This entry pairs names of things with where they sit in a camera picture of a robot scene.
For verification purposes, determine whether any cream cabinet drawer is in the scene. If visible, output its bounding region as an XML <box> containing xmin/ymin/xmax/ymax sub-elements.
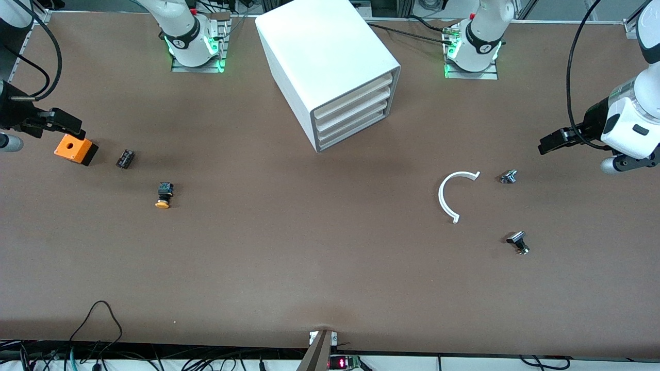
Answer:
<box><xmin>314</xmin><ymin>73</ymin><xmax>394</xmax><ymax>120</ymax></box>
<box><xmin>316</xmin><ymin>99</ymin><xmax>389</xmax><ymax>140</ymax></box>
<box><xmin>318</xmin><ymin>110</ymin><xmax>387</xmax><ymax>149</ymax></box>
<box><xmin>315</xmin><ymin>87</ymin><xmax>393</xmax><ymax>130</ymax></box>

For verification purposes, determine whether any yellow push button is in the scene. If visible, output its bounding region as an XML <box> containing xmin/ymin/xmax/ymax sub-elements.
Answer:
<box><xmin>155</xmin><ymin>182</ymin><xmax>174</xmax><ymax>209</ymax></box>

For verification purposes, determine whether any white drawer cabinet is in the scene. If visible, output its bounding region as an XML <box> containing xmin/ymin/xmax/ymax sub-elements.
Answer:
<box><xmin>255</xmin><ymin>0</ymin><xmax>402</xmax><ymax>153</ymax></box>

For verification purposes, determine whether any orange box with hole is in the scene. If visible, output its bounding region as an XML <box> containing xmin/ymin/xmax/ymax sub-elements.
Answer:
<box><xmin>54</xmin><ymin>133</ymin><xmax>99</xmax><ymax>166</ymax></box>

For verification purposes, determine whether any white curved plastic piece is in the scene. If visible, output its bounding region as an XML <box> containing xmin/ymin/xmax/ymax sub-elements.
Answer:
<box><xmin>438</xmin><ymin>171</ymin><xmax>481</xmax><ymax>224</ymax></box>

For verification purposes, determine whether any device with red display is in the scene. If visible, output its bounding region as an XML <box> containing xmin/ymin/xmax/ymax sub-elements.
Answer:
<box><xmin>329</xmin><ymin>355</ymin><xmax>365</xmax><ymax>371</ymax></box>

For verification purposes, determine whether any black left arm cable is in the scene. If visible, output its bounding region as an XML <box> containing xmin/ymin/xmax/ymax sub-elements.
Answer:
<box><xmin>566</xmin><ymin>0</ymin><xmax>612</xmax><ymax>151</ymax></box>

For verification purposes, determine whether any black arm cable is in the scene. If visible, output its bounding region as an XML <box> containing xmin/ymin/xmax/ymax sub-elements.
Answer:
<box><xmin>0</xmin><ymin>0</ymin><xmax>63</xmax><ymax>102</ymax></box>
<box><xmin>566</xmin><ymin>0</ymin><xmax>612</xmax><ymax>151</ymax></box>

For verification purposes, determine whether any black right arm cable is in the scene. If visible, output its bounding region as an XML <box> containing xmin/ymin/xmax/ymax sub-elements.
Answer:
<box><xmin>0</xmin><ymin>0</ymin><xmax>63</xmax><ymax>102</ymax></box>

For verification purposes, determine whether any aluminium frame rail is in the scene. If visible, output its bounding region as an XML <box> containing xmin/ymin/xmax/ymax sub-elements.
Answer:
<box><xmin>6</xmin><ymin>8</ymin><xmax>52</xmax><ymax>86</ymax></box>

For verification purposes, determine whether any black headed switch part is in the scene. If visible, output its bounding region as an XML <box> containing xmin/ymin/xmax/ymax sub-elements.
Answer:
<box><xmin>506</xmin><ymin>231</ymin><xmax>530</xmax><ymax>256</ymax></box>

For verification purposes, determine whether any aluminium left arm base plate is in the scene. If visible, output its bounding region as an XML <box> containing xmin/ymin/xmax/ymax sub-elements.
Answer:
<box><xmin>443</xmin><ymin>23</ymin><xmax>500</xmax><ymax>80</ymax></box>

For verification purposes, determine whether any aluminium right arm base plate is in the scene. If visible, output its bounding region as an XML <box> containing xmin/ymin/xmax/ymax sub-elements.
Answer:
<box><xmin>171</xmin><ymin>20</ymin><xmax>230</xmax><ymax>73</ymax></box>

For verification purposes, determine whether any black looped cable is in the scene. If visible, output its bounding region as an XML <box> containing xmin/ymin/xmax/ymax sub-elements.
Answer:
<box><xmin>69</xmin><ymin>300</ymin><xmax>123</xmax><ymax>345</ymax></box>

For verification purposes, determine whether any black cable behind cabinet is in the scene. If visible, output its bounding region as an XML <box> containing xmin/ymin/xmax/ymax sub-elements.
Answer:
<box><xmin>367</xmin><ymin>21</ymin><xmax>457</xmax><ymax>45</ymax></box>

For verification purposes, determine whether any black cable under table edge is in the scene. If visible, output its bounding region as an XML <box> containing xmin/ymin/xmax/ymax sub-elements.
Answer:
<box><xmin>518</xmin><ymin>355</ymin><xmax>571</xmax><ymax>371</ymax></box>

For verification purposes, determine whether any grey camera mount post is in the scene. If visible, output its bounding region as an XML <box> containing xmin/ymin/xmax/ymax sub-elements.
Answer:
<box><xmin>295</xmin><ymin>330</ymin><xmax>338</xmax><ymax>371</ymax></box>

